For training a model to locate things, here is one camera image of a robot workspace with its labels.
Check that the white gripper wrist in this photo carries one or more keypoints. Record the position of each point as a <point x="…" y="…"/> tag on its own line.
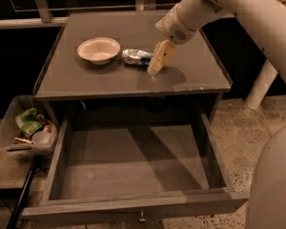
<point x="173" y="28"/>

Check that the crushed silver redbull can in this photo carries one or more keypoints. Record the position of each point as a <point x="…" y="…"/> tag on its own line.
<point x="136" y="57"/>

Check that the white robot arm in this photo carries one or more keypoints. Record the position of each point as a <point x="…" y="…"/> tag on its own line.
<point x="263" y="20"/>

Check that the grey cabinet with top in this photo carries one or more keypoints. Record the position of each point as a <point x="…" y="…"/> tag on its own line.
<point x="194" y="68"/>

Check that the open grey top drawer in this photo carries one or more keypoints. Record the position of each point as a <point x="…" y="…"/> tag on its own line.
<point x="108" y="174"/>

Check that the metal drawer knob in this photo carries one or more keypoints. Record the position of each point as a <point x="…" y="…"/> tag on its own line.
<point x="141" y="218"/>

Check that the white paper bowl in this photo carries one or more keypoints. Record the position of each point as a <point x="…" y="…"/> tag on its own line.
<point x="99" y="50"/>

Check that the white support pole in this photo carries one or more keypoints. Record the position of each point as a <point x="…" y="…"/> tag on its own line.
<point x="261" y="86"/>

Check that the clear plastic cup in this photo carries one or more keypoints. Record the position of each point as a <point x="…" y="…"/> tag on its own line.
<point x="41" y="138"/>

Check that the green snack bag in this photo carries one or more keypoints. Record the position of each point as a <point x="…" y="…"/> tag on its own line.
<point x="27" y="122"/>

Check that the clear plastic bin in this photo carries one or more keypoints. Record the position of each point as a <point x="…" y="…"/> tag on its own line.
<point x="12" y="141"/>

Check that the black floor bar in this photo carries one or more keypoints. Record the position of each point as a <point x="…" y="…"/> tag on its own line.
<point x="24" y="193"/>

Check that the metal railing frame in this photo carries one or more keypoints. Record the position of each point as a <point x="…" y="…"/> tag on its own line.
<point x="85" y="4"/>

